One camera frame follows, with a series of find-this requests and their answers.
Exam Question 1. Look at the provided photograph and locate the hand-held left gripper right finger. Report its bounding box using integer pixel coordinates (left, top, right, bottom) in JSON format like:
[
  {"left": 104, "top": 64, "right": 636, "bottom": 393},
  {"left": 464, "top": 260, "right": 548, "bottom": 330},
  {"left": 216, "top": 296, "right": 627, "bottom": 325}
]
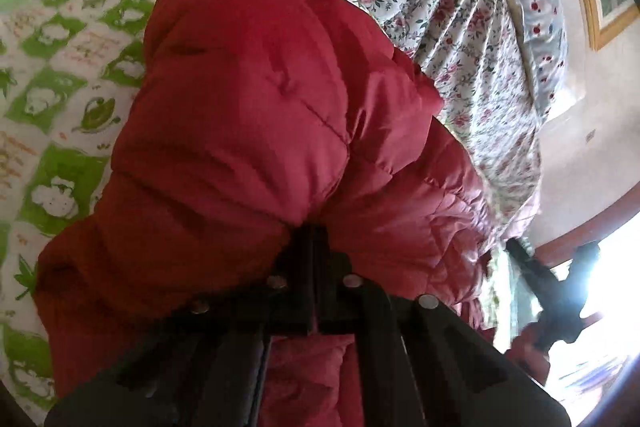
[{"left": 319, "top": 227, "right": 572, "bottom": 427}]

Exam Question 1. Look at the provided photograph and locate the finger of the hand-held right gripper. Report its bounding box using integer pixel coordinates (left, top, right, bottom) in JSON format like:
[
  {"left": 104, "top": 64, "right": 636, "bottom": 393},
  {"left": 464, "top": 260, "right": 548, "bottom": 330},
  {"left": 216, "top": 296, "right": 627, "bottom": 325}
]
[
  {"left": 505, "top": 237, "right": 557, "bottom": 305},
  {"left": 564, "top": 243, "right": 602, "bottom": 310}
]

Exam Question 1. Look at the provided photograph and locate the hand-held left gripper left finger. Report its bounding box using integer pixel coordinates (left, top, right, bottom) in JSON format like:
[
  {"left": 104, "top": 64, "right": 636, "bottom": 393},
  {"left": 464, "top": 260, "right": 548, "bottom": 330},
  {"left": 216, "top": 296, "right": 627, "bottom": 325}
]
[{"left": 44, "top": 225, "right": 322, "bottom": 427}]

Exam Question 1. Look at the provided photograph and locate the red quilted jacket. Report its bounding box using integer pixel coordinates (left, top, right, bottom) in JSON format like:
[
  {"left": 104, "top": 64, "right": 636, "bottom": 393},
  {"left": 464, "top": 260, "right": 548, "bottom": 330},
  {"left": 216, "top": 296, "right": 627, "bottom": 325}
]
[{"left": 35, "top": 0, "right": 501, "bottom": 427}]

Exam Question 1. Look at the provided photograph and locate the white pillow with red dots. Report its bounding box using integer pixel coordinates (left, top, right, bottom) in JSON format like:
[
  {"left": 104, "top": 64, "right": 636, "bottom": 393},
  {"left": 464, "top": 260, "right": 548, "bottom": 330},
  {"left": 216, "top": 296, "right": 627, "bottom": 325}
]
[{"left": 492, "top": 0, "right": 576, "bottom": 122}]

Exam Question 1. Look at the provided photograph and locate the floral quilt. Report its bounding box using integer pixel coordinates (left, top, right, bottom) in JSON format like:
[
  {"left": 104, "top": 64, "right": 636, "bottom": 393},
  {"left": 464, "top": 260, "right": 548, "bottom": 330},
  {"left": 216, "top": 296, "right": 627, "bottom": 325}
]
[{"left": 250, "top": 0, "right": 546, "bottom": 238}]

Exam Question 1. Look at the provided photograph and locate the green checkered bed sheet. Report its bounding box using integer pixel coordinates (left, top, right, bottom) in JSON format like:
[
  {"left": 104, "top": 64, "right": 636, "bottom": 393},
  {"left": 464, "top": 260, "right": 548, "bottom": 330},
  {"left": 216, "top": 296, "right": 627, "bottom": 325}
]
[{"left": 0, "top": 0, "right": 351, "bottom": 413}]

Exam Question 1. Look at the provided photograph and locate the red wooden frame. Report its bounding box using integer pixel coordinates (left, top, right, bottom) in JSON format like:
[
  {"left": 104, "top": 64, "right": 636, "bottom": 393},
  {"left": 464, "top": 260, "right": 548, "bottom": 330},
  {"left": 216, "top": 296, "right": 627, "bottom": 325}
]
[{"left": 534, "top": 189, "right": 640, "bottom": 269}]

